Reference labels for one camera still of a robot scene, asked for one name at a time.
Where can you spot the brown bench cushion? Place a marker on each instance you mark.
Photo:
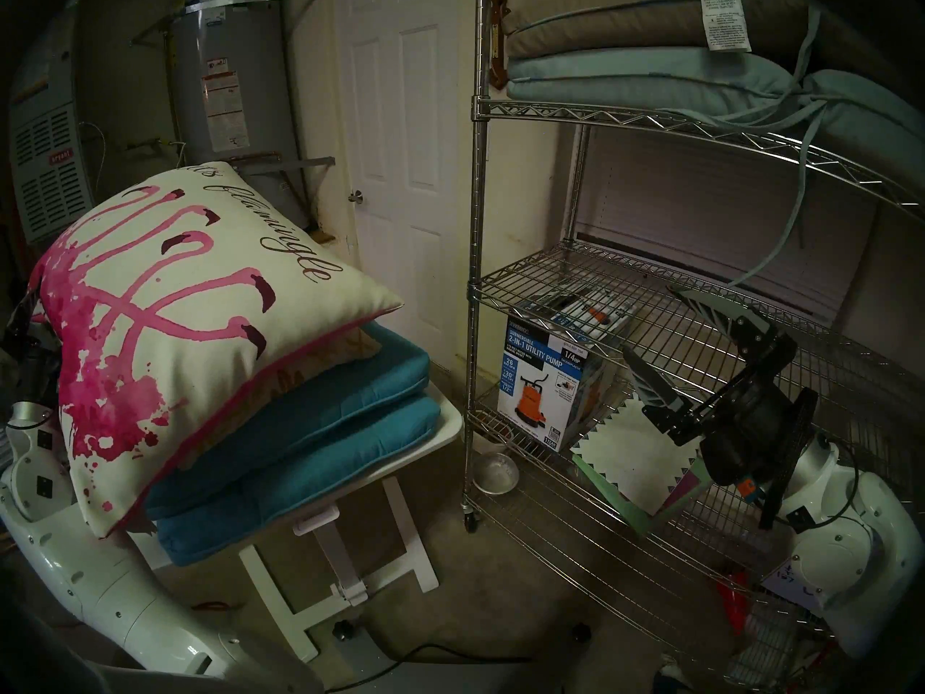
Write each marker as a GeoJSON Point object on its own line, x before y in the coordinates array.
{"type": "Point", "coordinates": [614, 24]}

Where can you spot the black floor knob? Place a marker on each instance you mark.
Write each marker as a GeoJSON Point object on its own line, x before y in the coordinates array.
{"type": "Point", "coordinates": [343, 630]}
{"type": "Point", "coordinates": [582, 632]}

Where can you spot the metal bowl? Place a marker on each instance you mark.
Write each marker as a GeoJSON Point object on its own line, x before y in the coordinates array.
{"type": "Point", "coordinates": [496, 474]}

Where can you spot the pink splash print cushion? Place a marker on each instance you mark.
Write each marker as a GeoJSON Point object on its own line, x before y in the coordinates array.
{"type": "Point", "coordinates": [181, 302]}

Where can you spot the white panel door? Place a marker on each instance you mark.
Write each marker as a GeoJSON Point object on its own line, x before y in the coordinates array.
{"type": "Point", "coordinates": [405, 194]}

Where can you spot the teal tufted seat cushion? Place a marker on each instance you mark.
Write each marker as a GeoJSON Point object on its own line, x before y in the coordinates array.
{"type": "Point", "coordinates": [347, 396]}
{"type": "Point", "coordinates": [325, 476]}

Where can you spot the pale blue bench cushion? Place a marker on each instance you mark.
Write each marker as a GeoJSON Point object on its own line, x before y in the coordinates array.
{"type": "Point", "coordinates": [614, 74]}

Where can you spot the white box with black print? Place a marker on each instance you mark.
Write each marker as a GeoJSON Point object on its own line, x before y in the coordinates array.
{"type": "Point", "coordinates": [788, 580]}

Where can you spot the red plastic object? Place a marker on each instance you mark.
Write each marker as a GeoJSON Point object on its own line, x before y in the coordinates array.
{"type": "Point", "coordinates": [736, 602]}

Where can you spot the grey floor plate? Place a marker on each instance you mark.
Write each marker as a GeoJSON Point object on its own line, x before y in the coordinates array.
{"type": "Point", "coordinates": [368, 663]}

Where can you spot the grey water heater tank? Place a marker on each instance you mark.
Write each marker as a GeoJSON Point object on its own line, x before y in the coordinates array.
{"type": "Point", "coordinates": [231, 49]}

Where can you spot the white overbed table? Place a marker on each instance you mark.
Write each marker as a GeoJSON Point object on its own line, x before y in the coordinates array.
{"type": "Point", "coordinates": [415, 548]}

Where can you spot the purple paper sheet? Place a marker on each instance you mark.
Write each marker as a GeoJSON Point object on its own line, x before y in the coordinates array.
{"type": "Point", "coordinates": [679, 496]}

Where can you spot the grey furnace unit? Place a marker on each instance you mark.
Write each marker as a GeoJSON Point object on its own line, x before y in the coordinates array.
{"type": "Point", "coordinates": [54, 165]}

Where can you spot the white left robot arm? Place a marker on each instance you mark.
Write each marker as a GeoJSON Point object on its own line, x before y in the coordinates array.
{"type": "Point", "coordinates": [108, 591]}

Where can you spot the utility pump cardboard box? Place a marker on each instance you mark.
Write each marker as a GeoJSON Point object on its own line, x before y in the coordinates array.
{"type": "Point", "coordinates": [538, 389]}

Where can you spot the cream floral leaf cushion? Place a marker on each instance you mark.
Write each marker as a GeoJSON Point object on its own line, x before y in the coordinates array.
{"type": "Point", "coordinates": [347, 345]}

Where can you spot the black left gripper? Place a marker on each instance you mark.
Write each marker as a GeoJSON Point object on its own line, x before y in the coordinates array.
{"type": "Point", "coordinates": [32, 367]}

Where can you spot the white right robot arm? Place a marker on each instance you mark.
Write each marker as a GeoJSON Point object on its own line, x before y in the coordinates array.
{"type": "Point", "coordinates": [860, 555]}

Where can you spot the grey robot torso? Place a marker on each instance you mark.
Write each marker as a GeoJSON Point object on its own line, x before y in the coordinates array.
{"type": "Point", "coordinates": [144, 682]}

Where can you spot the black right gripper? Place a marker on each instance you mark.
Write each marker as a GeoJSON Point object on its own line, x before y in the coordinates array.
{"type": "Point", "coordinates": [748, 429]}

